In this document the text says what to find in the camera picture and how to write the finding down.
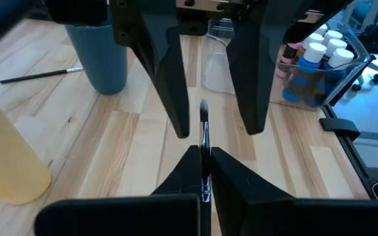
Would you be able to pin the clear plastic bin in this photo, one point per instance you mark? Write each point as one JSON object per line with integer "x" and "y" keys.
{"x": 218, "y": 69}

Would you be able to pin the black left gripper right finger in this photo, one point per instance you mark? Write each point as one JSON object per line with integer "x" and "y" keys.
{"x": 290, "y": 216}

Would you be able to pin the blue-grey plastic cup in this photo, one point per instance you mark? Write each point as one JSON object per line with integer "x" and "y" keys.
{"x": 100, "y": 62}

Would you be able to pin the small blue paint bottle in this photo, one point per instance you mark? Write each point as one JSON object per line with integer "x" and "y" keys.
{"x": 302, "y": 78}
{"x": 331, "y": 82}

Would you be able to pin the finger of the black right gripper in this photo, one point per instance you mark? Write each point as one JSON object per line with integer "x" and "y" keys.
{"x": 251, "y": 72}
{"x": 166, "y": 65}

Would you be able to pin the thin black paintbrush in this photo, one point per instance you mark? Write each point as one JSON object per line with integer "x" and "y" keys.
{"x": 204, "y": 131}
{"x": 41, "y": 75}

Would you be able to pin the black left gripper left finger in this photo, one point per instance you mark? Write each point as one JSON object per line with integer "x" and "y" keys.
{"x": 126, "y": 216}

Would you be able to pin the large yellow paint bottle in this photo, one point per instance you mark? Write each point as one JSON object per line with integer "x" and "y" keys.
{"x": 8, "y": 157}

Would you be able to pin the small gold paint bottle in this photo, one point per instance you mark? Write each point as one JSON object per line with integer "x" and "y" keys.
{"x": 337, "y": 46}

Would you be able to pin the grey mesh office chair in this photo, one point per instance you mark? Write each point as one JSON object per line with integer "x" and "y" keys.
{"x": 369, "y": 80}

